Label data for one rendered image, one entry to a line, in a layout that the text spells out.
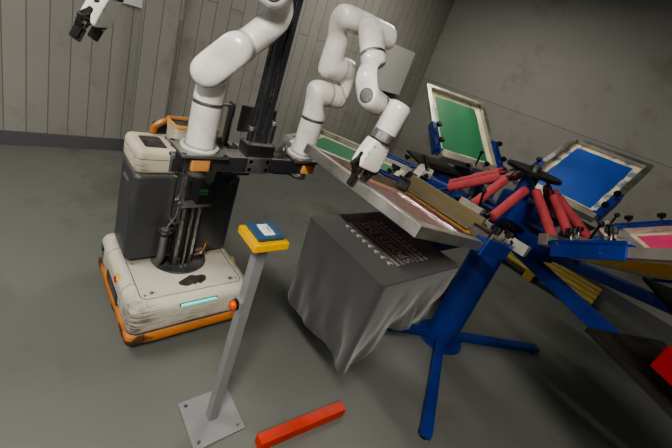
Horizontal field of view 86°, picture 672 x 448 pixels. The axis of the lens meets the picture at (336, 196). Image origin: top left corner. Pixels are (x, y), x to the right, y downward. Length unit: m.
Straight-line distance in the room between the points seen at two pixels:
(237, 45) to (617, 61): 4.76
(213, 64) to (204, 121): 0.20
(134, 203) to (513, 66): 4.97
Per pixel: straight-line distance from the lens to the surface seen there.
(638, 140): 5.20
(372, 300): 1.26
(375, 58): 1.22
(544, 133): 5.40
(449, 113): 3.24
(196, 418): 1.89
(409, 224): 1.02
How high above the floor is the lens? 1.59
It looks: 21 degrees down
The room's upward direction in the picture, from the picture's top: 20 degrees clockwise
